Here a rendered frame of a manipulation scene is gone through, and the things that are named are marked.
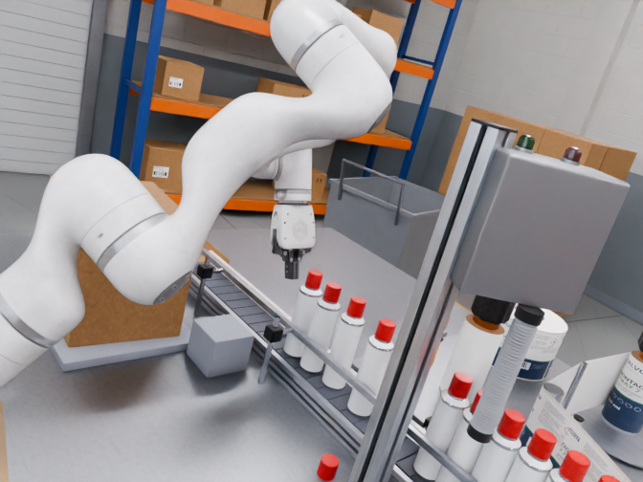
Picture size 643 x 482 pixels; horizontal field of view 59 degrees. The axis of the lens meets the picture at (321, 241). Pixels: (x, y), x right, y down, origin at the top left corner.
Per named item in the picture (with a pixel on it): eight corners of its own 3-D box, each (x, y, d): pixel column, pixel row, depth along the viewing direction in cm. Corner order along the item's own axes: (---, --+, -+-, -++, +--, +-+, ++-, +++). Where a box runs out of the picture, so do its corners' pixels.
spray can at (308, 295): (309, 357, 129) (332, 276, 122) (291, 361, 125) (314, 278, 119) (296, 344, 132) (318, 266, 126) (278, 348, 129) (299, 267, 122)
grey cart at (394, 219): (364, 273, 440) (400, 154, 409) (433, 309, 408) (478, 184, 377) (292, 294, 369) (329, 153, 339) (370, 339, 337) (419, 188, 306)
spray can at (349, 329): (349, 388, 121) (376, 304, 114) (331, 393, 117) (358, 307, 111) (334, 374, 124) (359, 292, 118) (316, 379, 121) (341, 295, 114)
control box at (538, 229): (573, 316, 77) (632, 185, 71) (458, 292, 74) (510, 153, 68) (541, 285, 86) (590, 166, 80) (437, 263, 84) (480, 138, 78)
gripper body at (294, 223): (285, 198, 122) (284, 250, 123) (320, 199, 129) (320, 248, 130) (264, 198, 128) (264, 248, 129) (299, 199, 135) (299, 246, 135)
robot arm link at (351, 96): (85, 236, 86) (153, 317, 85) (53, 228, 74) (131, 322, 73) (333, 37, 91) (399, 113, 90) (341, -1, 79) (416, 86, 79)
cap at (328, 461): (321, 464, 104) (324, 449, 103) (337, 471, 103) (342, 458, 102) (314, 475, 101) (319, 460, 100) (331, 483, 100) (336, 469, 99)
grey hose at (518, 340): (495, 439, 82) (549, 314, 75) (481, 446, 80) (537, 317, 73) (475, 424, 85) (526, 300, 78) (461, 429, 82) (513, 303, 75)
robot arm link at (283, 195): (288, 188, 122) (288, 203, 122) (319, 189, 128) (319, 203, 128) (265, 188, 128) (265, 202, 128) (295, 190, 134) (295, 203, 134)
